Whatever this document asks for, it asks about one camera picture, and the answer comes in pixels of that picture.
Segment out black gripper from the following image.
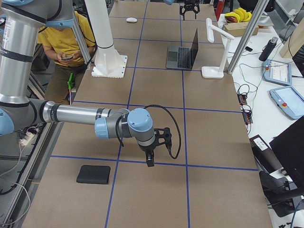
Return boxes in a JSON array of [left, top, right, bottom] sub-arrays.
[[180, 0, 200, 20], [140, 138, 158, 166]]

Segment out grey laptop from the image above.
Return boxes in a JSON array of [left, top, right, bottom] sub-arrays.
[[166, 29, 199, 70]]

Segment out black mouse pad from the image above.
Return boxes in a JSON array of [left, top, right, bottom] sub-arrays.
[[76, 165, 111, 184]]

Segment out white computer mouse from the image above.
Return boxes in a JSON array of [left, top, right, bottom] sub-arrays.
[[126, 18, 137, 23]]

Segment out white desk lamp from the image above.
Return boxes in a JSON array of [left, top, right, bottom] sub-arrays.
[[201, 18, 235, 79]]

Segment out cardboard box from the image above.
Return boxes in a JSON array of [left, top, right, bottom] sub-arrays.
[[222, 22, 249, 37]]

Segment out yellow bananas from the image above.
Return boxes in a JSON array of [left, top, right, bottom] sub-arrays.
[[224, 8, 252, 23]]

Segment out black water bottle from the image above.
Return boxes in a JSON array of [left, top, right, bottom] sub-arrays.
[[258, 37, 278, 62]]

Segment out orange black electronics board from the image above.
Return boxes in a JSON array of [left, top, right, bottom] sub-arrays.
[[237, 93, 253, 125]]

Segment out upper teach pendant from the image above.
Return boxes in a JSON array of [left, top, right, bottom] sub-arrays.
[[262, 59, 292, 86]]

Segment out teach pendant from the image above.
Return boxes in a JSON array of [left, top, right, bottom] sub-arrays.
[[262, 59, 292, 86], [269, 85, 304, 120]]

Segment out black box white label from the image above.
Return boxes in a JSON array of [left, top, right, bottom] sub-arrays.
[[249, 135, 283, 173]]

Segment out white power strip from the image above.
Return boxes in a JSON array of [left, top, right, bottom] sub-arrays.
[[19, 132, 35, 146]]

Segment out smartphone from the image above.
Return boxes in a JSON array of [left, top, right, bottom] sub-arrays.
[[61, 56, 73, 60]]

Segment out lower teach pendant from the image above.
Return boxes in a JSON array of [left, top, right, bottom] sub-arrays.
[[269, 85, 304, 120]]

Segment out person in yellow shirt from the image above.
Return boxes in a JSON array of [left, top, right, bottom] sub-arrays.
[[37, 10, 96, 105]]

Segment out black monitor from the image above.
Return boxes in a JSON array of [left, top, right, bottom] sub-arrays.
[[270, 117, 304, 187]]

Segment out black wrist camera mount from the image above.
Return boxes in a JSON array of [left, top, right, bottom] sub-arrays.
[[154, 127, 172, 152]]

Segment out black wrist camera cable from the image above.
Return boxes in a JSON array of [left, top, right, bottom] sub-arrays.
[[144, 103, 182, 159]]

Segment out aluminium frame post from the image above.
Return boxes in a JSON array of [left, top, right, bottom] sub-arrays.
[[227, 0, 276, 75]]

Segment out white pedestal column base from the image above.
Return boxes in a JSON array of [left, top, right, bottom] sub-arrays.
[[85, 0, 128, 78]]

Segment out green handled tool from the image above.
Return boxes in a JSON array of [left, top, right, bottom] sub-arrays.
[[67, 72, 74, 105]]

